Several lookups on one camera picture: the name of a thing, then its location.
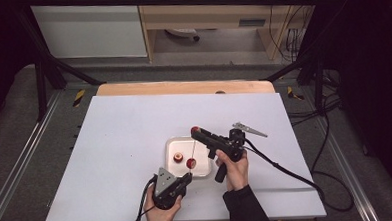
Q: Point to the white square tray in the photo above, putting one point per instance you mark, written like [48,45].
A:
[172,148]

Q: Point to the red-brown doughnut piece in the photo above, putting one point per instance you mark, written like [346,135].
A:
[178,157]

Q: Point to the office chair base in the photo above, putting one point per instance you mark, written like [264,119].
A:
[180,32]

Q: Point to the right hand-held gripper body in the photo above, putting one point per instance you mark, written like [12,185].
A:
[230,145]

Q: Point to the aluminium rail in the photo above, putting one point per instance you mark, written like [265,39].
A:
[19,158]
[365,213]

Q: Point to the light wooden desk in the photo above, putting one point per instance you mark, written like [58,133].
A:
[196,15]

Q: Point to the yellow black tape strip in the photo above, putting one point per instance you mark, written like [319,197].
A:
[79,97]
[293,93]

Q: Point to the thin wooden skewer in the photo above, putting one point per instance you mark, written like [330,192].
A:
[193,150]

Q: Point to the white cabinet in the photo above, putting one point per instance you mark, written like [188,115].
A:
[90,31]

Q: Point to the person's right hand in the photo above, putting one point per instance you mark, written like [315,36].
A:
[237,173]

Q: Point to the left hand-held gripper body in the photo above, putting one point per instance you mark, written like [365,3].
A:
[165,187]

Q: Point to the black metal frame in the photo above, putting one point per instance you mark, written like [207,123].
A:
[179,2]

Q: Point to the person's left hand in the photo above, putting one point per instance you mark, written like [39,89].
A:
[160,218]

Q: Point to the dark curtain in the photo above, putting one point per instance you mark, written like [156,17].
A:
[0,39]
[375,66]

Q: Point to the wooden table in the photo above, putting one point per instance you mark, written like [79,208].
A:
[183,88]

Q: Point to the red candied fruit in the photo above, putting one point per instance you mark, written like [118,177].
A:
[191,163]
[195,130]

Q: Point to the white board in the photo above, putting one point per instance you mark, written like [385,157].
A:
[118,127]

